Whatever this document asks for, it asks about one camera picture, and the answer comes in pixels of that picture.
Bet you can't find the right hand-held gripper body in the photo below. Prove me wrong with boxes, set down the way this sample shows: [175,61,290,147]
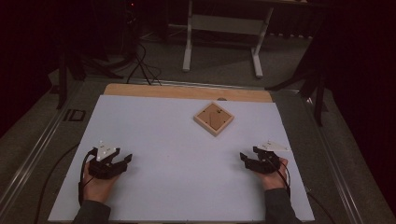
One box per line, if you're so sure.
[247,140,292,175]

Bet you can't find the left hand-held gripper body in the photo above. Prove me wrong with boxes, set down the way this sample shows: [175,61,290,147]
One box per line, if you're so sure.
[88,141,128,180]

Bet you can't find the square wooden box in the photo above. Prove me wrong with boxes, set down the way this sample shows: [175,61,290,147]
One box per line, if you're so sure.
[193,101,235,137]

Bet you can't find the person's right hand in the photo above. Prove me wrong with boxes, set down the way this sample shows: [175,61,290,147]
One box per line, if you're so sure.
[255,157,289,191]

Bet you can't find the person's left hand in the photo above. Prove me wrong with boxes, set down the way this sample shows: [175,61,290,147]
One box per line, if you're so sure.
[81,161,121,205]

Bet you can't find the black tripod stand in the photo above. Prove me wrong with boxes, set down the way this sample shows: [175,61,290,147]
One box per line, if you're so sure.
[264,18,329,127]

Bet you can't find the right hand-held gripper black cable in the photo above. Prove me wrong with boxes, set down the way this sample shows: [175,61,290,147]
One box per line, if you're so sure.
[266,154,292,199]

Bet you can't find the hand-held gripper black cable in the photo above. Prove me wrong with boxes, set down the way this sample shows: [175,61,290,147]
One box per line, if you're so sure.
[78,147,98,206]
[266,154,292,199]

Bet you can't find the left hand-held gripper black cable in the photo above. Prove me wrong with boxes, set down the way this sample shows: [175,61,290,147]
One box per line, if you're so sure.
[78,147,98,206]

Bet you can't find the thin black cable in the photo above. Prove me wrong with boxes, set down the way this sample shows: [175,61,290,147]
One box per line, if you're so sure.
[305,186,336,224]
[33,142,81,224]

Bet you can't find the aluminium floor rail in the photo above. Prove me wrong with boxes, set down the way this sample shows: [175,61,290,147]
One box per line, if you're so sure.
[0,81,82,216]
[299,90,366,224]
[136,77,301,93]

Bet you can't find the black floor cables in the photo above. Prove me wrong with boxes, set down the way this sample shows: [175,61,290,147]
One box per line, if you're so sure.
[125,40,163,87]

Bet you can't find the white metal desk frame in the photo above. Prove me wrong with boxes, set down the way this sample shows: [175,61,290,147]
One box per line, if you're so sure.
[181,0,275,78]

